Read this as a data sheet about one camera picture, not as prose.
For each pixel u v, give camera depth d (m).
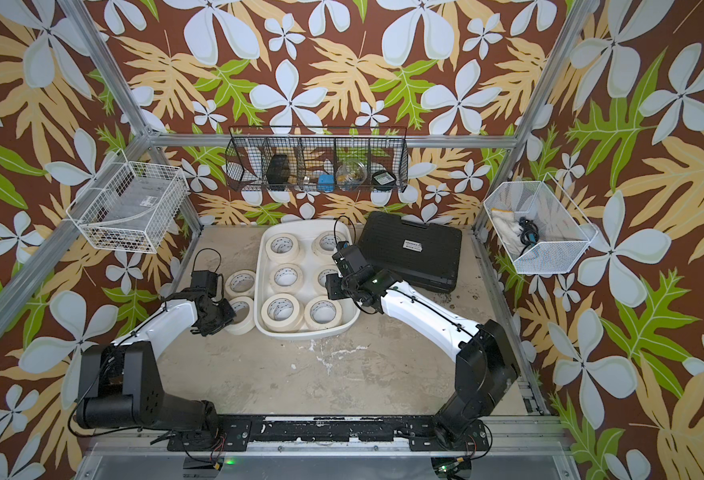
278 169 0.99
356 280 0.61
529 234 0.81
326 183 0.94
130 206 0.82
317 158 0.98
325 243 1.11
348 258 0.62
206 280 0.73
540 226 0.84
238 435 0.74
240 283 1.03
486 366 0.44
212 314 0.73
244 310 0.89
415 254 1.04
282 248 1.11
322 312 0.95
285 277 1.04
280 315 0.95
